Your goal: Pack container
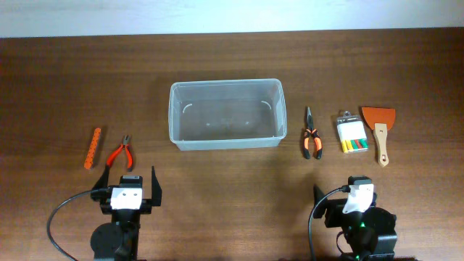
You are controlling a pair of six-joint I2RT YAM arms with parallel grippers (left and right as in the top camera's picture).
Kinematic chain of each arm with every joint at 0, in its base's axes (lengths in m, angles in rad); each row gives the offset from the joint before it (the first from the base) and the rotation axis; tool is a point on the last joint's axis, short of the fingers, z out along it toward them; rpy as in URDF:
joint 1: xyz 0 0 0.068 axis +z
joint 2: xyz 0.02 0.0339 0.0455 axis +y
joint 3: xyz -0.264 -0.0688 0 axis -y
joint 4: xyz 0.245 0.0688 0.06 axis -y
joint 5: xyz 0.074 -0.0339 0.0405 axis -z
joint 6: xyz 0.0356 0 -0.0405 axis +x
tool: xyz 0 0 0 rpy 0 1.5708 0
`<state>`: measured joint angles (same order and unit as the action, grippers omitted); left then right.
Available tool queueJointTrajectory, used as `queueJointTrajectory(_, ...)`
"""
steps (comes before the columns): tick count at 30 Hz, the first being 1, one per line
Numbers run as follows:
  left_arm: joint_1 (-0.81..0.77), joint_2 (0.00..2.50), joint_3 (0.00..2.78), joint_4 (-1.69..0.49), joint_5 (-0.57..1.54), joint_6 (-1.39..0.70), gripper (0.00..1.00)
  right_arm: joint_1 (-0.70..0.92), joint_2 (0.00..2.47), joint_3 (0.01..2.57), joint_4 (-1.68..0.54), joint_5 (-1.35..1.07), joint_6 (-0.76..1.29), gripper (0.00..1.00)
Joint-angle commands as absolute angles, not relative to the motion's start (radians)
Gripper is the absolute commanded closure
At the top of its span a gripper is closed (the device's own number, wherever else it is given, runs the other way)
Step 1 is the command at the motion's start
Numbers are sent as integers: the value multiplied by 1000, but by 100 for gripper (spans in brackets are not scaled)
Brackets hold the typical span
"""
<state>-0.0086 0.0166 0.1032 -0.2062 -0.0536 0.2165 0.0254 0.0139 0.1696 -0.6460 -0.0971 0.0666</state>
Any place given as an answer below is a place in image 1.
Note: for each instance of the small red-handled pliers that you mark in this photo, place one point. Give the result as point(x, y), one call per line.
point(123, 147)

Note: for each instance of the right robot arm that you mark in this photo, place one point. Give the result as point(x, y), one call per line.
point(368, 229)

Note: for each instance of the orange scraper wooden handle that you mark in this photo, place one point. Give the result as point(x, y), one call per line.
point(380, 121)

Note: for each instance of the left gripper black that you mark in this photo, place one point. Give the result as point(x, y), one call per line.
point(101, 196)

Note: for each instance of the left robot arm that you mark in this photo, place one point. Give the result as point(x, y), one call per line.
point(118, 239)

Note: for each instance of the orange black long-nose pliers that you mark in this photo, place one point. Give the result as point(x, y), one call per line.
point(311, 133)

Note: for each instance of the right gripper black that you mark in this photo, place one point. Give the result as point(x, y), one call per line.
point(334, 209)

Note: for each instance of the orange perforated strip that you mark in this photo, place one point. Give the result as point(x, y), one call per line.
point(89, 160)

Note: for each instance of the clear plastic container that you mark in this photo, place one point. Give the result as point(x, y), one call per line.
point(227, 114)

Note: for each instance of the clear box coloured tubes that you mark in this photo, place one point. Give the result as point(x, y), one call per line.
point(352, 133)

